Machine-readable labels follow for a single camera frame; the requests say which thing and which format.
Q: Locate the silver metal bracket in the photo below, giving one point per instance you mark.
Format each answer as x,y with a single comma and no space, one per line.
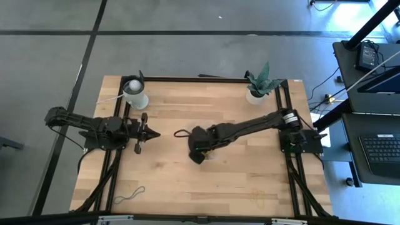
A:
290,222
115,218

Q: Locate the small black plug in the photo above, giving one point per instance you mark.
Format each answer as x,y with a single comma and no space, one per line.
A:
340,79

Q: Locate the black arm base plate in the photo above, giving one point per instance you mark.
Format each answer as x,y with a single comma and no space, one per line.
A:
93,145
314,149

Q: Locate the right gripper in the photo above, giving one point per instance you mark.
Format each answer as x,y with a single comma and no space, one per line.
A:
204,137

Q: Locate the black aluminium frame rail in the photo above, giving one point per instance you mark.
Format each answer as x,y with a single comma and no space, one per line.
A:
187,79

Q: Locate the thin white rod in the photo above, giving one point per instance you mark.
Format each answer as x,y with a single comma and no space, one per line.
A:
375,69

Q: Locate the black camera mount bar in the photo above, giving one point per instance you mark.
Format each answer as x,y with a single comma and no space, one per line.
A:
62,218

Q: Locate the black laptop keyboard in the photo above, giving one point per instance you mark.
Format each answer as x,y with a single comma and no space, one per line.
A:
381,153

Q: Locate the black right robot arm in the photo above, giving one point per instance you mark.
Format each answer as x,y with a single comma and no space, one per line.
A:
256,123

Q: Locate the black side desk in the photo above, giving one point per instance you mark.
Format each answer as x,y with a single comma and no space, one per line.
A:
347,78

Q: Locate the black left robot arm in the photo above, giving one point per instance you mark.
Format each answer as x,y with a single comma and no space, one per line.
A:
84,123

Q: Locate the black aluminium side frame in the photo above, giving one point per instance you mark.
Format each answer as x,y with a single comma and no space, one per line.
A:
113,184
292,187

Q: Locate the grey chair leg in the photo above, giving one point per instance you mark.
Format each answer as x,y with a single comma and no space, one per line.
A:
9,143

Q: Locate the white paper sheet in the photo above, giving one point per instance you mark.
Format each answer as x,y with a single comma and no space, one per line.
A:
316,116

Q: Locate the snake plant in white pot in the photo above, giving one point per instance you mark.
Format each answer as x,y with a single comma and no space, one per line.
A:
262,82

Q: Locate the dark monitor screen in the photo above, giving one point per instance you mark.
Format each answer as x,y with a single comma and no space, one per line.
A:
381,84

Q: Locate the clear plastic bin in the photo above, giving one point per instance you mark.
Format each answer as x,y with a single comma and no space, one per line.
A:
212,154

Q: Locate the black diagonal pole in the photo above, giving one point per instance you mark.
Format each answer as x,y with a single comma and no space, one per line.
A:
372,23

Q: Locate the yellow power plug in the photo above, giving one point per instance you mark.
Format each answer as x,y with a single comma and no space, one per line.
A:
328,99

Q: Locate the black caster wheel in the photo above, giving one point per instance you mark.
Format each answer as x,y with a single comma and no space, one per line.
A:
349,182

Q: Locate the black power adapter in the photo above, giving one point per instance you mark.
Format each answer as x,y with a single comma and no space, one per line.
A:
367,56

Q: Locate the white cylindrical table device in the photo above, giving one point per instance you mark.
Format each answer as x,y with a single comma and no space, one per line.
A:
134,97

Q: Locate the rubber bands bottom left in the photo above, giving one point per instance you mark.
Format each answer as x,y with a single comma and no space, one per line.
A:
143,188

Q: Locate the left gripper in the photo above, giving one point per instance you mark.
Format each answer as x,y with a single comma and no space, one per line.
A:
132,128

